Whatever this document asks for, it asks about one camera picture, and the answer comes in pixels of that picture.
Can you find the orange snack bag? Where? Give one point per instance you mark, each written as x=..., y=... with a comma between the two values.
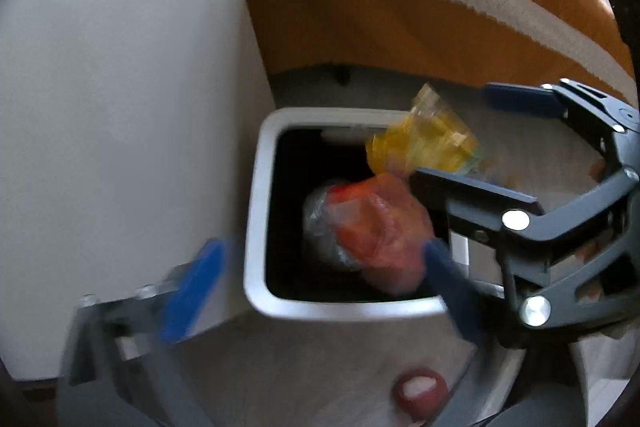
x=376, y=227

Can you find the white desk side panel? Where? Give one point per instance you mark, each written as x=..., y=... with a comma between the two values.
x=128, y=132

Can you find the yellow snack bag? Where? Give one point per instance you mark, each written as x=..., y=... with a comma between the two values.
x=430, y=136

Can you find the white trash bin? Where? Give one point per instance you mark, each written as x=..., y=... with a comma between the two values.
x=300, y=151

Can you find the orange bed cover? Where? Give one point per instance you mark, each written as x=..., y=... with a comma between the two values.
x=418, y=37

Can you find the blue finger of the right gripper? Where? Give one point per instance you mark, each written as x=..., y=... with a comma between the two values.
x=533, y=101
x=469, y=207

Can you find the red slipper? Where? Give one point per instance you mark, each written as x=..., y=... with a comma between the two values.
x=420, y=393

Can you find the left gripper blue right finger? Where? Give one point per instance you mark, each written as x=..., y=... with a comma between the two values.
x=538, y=385

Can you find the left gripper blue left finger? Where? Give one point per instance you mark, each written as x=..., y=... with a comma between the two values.
x=119, y=366

